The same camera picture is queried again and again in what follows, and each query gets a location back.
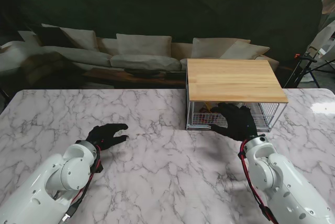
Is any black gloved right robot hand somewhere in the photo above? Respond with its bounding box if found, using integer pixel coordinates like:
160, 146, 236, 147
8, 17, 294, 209
209, 103, 259, 142

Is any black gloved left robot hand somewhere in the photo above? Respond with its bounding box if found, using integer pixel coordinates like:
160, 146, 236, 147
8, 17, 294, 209
86, 124, 130, 152

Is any white wire mesh drawer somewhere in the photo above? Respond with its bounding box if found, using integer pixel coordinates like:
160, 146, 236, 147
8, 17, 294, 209
187, 102, 273, 131

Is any dark wooden coffee table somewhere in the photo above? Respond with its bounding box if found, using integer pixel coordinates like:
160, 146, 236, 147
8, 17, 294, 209
83, 67, 187, 87

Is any beige sofa pillow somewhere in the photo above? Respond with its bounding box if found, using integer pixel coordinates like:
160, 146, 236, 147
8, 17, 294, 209
116, 33, 173, 57
59, 27, 99, 51
221, 41, 271, 60
192, 37, 251, 59

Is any beige sofa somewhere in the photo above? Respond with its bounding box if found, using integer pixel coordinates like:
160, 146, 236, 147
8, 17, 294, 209
0, 24, 280, 78

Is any black tripod stand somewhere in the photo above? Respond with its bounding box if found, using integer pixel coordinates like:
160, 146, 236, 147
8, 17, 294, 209
284, 52, 335, 88

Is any dark sofa pillow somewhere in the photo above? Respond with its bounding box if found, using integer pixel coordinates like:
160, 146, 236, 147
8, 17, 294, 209
28, 25, 75, 48

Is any white draped cover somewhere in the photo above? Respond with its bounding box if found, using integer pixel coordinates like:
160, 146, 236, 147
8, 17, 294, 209
305, 0, 335, 61

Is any left arm red black cable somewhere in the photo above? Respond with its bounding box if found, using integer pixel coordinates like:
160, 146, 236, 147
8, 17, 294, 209
61, 145, 103, 221

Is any arm red black cable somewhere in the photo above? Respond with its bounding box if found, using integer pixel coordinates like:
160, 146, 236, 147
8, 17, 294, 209
61, 145, 103, 221
237, 140, 280, 224

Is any right arm red black cable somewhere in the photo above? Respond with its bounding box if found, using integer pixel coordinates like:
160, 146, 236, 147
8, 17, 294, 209
237, 140, 280, 224

